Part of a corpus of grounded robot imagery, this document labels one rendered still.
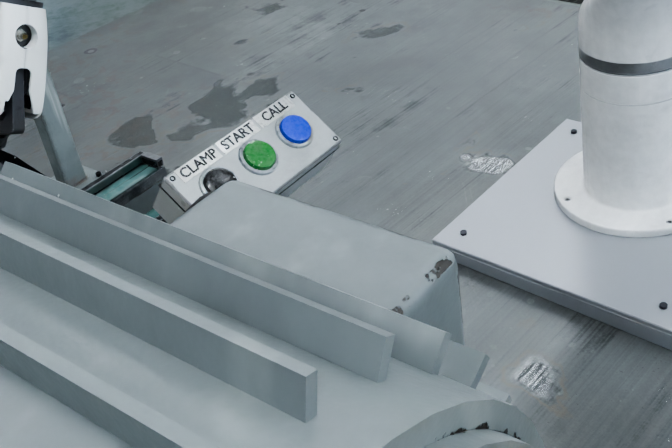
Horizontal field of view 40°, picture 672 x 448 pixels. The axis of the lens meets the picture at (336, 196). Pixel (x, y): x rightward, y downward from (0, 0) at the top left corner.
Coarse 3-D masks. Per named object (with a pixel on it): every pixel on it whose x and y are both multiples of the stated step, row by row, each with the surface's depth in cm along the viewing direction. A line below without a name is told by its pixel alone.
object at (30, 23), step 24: (0, 0) 76; (24, 0) 78; (0, 24) 76; (24, 24) 78; (0, 48) 76; (24, 48) 78; (0, 72) 77; (24, 72) 79; (0, 96) 77; (24, 96) 81
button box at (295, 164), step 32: (288, 96) 86; (256, 128) 83; (320, 128) 86; (192, 160) 78; (224, 160) 80; (288, 160) 82; (320, 160) 85; (160, 192) 78; (192, 192) 77; (288, 192) 85
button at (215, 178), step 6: (216, 168) 78; (222, 168) 78; (210, 174) 77; (216, 174) 78; (222, 174) 78; (228, 174) 78; (204, 180) 77; (210, 180) 77; (216, 180) 77; (222, 180) 78; (228, 180) 78; (234, 180) 78; (204, 186) 77; (210, 186) 77; (216, 186) 77
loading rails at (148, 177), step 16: (128, 160) 113; (144, 160) 113; (160, 160) 112; (112, 176) 111; (128, 176) 111; (144, 176) 111; (160, 176) 113; (96, 192) 109; (112, 192) 109; (128, 192) 109; (144, 192) 111; (144, 208) 112
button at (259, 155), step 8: (248, 144) 81; (256, 144) 81; (264, 144) 81; (248, 152) 80; (256, 152) 80; (264, 152) 81; (272, 152) 81; (248, 160) 80; (256, 160) 80; (264, 160) 80; (272, 160) 81; (256, 168) 80; (264, 168) 80
